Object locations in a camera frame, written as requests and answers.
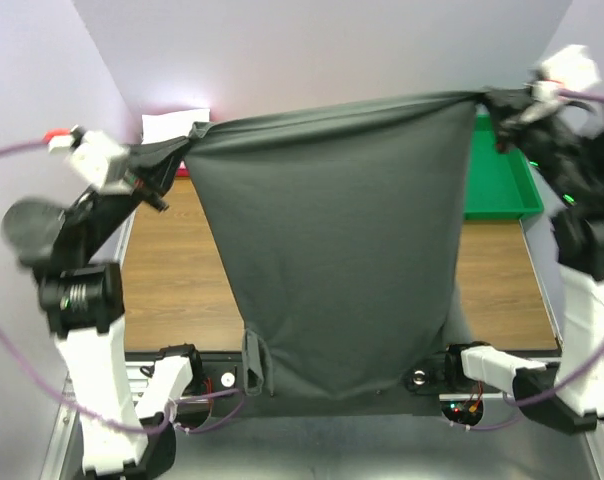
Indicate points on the dark grey t-shirt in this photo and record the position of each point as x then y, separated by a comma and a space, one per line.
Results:
338, 229

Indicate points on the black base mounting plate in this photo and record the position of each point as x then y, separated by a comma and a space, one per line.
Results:
422, 392

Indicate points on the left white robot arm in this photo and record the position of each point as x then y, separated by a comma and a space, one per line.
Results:
84, 306

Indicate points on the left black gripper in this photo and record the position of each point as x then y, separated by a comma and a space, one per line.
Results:
162, 173

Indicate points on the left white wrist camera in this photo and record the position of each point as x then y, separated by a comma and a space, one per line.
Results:
94, 156

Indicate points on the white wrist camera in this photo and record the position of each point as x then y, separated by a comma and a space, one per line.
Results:
571, 69
94, 156

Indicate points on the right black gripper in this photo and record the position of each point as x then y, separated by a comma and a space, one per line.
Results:
506, 116

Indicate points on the green plastic tray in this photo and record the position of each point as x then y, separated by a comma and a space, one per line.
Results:
499, 186

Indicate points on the white folded t-shirt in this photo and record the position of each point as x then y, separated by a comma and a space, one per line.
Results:
166, 126

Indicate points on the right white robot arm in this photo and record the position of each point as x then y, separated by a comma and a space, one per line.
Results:
562, 135

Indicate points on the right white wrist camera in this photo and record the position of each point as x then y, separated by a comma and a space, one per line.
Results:
571, 69

